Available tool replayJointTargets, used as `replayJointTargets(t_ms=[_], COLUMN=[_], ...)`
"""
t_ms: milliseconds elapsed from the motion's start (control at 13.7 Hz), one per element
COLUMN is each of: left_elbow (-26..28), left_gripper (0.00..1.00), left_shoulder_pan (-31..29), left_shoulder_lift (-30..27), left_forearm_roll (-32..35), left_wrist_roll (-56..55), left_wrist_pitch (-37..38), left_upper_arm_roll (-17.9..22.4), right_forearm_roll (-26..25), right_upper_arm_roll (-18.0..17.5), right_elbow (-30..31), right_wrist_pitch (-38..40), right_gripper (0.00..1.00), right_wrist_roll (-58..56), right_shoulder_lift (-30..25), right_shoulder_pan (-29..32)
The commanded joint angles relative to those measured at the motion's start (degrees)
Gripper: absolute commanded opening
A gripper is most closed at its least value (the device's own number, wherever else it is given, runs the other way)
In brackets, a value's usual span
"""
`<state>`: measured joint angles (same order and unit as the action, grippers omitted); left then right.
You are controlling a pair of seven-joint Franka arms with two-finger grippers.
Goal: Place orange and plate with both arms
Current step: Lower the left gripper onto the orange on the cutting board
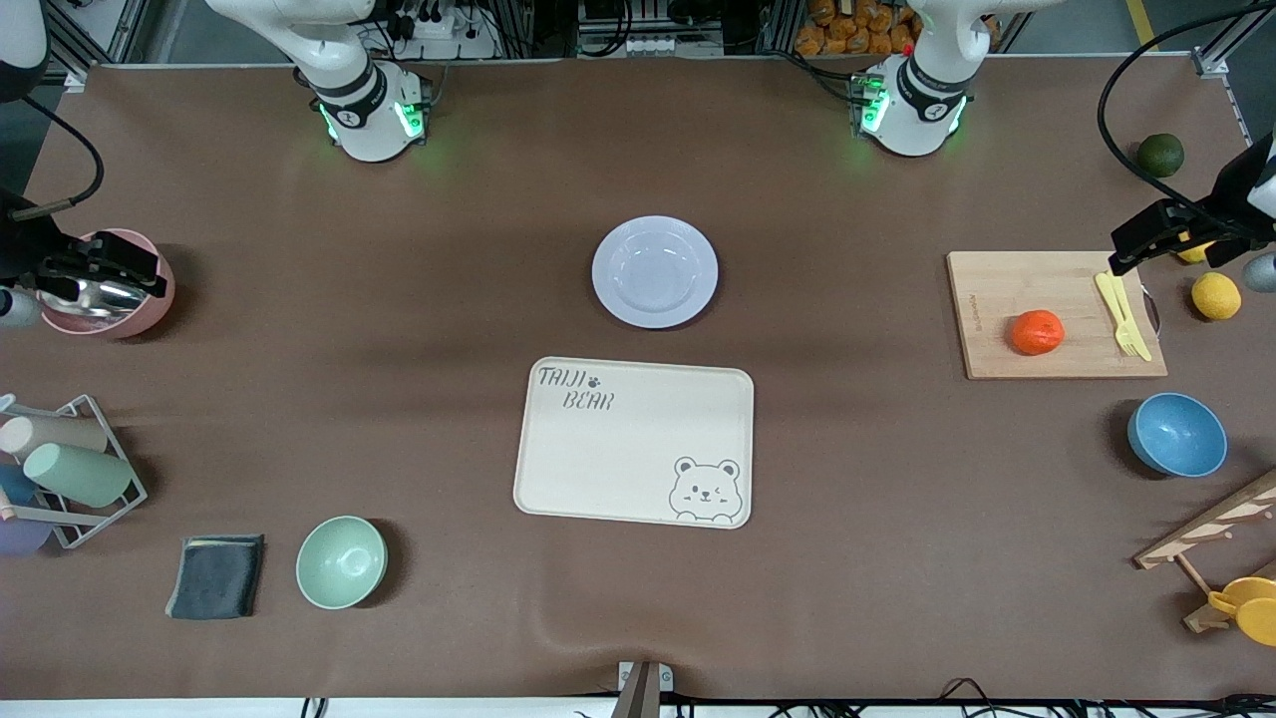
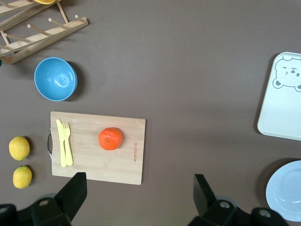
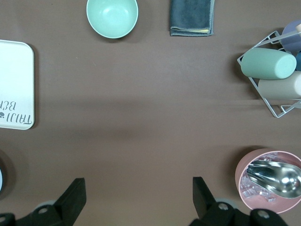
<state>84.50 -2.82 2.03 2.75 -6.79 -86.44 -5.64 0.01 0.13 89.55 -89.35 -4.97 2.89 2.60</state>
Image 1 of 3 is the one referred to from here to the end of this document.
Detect orange fruit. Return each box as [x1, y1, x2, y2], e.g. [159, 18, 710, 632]
[1010, 310, 1066, 356]

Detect pale lavender plate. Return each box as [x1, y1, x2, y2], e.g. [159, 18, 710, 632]
[592, 215, 719, 329]

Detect metal scoop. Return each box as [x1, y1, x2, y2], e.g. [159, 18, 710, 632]
[42, 279, 149, 322]

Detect pink bowl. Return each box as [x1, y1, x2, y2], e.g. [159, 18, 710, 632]
[38, 228, 176, 340]

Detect dark green avocado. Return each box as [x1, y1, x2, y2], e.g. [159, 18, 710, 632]
[1137, 133, 1185, 179]

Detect yellow plastic knife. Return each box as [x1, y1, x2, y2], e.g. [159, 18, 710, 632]
[1095, 273, 1129, 345]

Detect wooden cutting board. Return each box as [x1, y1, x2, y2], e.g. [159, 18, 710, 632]
[946, 250, 1168, 381]

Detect beige cup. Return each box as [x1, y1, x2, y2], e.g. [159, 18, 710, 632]
[0, 415, 109, 460]

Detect blue bowl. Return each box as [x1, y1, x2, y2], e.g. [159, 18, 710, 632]
[1127, 392, 1229, 479]

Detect mint green cup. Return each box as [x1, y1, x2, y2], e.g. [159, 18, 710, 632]
[23, 443, 136, 509]

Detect purple cup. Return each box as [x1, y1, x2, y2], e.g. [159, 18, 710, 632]
[0, 517, 53, 556]

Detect wooden drying rack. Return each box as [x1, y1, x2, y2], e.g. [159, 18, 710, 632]
[1133, 469, 1276, 634]

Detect dark grey folded cloth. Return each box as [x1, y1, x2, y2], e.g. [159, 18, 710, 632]
[165, 535, 266, 621]

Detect mint green bowl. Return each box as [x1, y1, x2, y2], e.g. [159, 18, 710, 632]
[296, 516, 388, 610]

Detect yellow mug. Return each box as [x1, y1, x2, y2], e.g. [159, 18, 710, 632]
[1208, 576, 1276, 647]

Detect bag of orange pastries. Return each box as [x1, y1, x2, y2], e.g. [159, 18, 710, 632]
[795, 0, 923, 58]

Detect white power strip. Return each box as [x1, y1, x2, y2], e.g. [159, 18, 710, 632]
[394, 0, 499, 61]

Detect cream bear print tray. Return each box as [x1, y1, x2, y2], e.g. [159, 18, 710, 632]
[513, 357, 755, 530]

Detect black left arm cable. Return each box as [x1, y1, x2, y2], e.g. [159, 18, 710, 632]
[1097, 5, 1276, 235]

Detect aluminium frame post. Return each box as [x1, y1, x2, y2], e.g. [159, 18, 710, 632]
[20, 0, 151, 86]
[1191, 0, 1276, 79]

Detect grey wire cup rack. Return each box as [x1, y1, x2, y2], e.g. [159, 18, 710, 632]
[0, 394, 149, 550]

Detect black base cable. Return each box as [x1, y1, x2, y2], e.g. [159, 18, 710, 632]
[768, 45, 860, 106]

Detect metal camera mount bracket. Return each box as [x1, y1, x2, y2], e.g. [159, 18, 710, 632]
[610, 660, 675, 718]

